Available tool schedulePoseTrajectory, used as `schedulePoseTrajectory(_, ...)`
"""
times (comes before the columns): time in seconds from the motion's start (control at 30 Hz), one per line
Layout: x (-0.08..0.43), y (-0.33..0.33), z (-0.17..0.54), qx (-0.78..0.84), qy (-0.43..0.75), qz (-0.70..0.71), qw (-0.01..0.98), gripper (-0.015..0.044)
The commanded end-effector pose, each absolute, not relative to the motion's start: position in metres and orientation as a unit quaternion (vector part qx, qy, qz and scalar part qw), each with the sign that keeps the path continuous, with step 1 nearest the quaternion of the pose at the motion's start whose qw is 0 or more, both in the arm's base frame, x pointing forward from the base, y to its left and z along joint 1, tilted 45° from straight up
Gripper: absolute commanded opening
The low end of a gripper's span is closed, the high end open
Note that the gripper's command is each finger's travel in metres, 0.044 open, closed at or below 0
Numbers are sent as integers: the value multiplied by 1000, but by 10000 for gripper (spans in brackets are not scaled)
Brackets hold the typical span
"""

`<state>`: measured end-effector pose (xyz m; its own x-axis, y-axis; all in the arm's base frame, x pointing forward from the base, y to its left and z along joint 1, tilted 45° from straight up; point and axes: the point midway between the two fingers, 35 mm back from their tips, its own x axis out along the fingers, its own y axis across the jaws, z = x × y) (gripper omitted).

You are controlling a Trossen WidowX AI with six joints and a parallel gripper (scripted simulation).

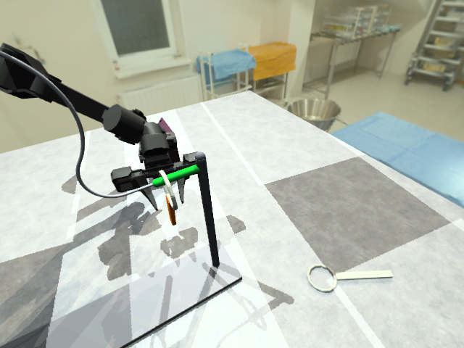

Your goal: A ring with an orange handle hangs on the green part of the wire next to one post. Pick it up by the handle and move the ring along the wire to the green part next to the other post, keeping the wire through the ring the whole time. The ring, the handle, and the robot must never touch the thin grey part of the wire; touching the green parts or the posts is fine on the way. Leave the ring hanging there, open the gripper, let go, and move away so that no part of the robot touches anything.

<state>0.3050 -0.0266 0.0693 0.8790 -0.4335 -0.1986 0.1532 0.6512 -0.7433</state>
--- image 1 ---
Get orange handle with metal loop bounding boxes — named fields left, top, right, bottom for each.
left=159, top=170, right=178, bottom=226

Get pale cream loop with flat handle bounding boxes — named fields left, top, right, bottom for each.
left=307, top=264, right=393, bottom=292

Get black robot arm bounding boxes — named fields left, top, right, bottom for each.
left=0, top=43, right=178, bottom=163

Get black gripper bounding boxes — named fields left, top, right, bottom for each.
left=110, top=152, right=197, bottom=211

